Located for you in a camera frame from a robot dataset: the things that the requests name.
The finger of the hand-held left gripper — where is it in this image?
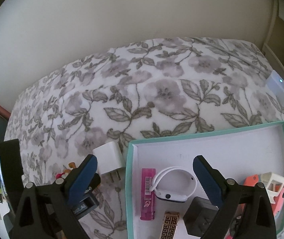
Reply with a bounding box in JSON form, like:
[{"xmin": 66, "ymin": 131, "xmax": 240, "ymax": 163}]
[
  {"xmin": 0, "ymin": 139, "xmax": 24, "ymax": 206},
  {"xmin": 81, "ymin": 172, "xmax": 101, "ymax": 198}
]

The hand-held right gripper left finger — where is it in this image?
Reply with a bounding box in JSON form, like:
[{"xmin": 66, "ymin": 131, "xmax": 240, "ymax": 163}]
[{"xmin": 8, "ymin": 154, "xmax": 98, "ymax": 239}]

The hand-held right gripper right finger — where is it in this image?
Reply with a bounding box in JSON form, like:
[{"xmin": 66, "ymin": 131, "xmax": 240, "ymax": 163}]
[{"xmin": 193, "ymin": 155, "xmax": 277, "ymax": 239}]

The toy dog figure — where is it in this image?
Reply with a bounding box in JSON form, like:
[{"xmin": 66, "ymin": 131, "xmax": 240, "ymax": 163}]
[{"xmin": 56, "ymin": 163, "xmax": 78, "ymax": 183}]

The white smartwatch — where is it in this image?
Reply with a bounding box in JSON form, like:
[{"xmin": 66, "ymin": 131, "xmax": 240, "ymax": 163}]
[{"xmin": 151, "ymin": 167, "xmax": 198, "ymax": 201}]

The teal rimmed white box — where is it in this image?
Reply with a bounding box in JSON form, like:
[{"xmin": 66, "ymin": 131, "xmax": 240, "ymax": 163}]
[{"xmin": 125, "ymin": 121, "xmax": 284, "ymax": 239}]

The black power adapter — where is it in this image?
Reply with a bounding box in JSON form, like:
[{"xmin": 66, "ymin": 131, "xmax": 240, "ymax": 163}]
[{"xmin": 182, "ymin": 196, "xmax": 219, "ymax": 236}]

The pink lighter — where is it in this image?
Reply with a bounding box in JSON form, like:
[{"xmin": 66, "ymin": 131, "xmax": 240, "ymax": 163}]
[{"xmin": 140, "ymin": 168, "xmax": 156, "ymax": 221}]

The white toy frame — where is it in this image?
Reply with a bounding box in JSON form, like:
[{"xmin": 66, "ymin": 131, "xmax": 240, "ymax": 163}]
[{"xmin": 259, "ymin": 172, "xmax": 284, "ymax": 204}]

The salmon pink toy case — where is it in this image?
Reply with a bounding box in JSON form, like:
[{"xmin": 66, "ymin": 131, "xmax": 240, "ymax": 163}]
[{"xmin": 272, "ymin": 184, "xmax": 284, "ymax": 215}]

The grey floral blanket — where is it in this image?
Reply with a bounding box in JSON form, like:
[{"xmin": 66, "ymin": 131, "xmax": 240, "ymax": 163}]
[{"xmin": 3, "ymin": 37, "xmax": 284, "ymax": 239}]

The white power strip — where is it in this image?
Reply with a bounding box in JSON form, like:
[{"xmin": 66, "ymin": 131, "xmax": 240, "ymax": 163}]
[{"xmin": 266, "ymin": 70, "xmax": 284, "ymax": 115}]

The white wall charger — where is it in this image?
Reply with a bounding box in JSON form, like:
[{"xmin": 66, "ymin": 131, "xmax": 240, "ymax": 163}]
[{"xmin": 92, "ymin": 142, "xmax": 125, "ymax": 184}]

